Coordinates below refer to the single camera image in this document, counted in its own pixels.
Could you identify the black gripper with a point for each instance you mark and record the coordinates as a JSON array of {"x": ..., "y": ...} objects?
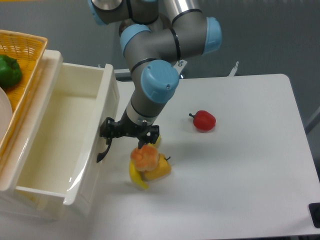
[{"x": 143, "y": 130}]

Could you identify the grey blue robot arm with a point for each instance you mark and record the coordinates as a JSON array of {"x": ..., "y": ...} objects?
[{"x": 151, "y": 45}]

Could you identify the white drawer cabinet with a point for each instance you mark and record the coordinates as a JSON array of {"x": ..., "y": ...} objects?
[{"x": 13, "y": 159}]

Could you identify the orange toy bread bun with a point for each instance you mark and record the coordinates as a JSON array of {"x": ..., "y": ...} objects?
[{"x": 145, "y": 158}]

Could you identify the yellow toy banana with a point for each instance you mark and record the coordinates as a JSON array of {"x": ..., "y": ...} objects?
[{"x": 135, "y": 175}]

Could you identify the yellow toy bell pepper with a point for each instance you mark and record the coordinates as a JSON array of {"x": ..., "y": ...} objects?
[{"x": 163, "y": 168}]

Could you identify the red toy bell pepper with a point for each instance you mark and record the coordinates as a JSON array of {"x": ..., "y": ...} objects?
[{"x": 203, "y": 120}]

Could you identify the white plate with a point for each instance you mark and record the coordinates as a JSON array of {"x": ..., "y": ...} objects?
[{"x": 6, "y": 113}]

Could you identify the green toy bell pepper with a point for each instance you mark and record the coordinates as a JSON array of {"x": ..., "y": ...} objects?
[{"x": 10, "y": 72}]

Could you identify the black corner device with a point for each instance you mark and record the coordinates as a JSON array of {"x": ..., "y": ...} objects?
[{"x": 314, "y": 209}]

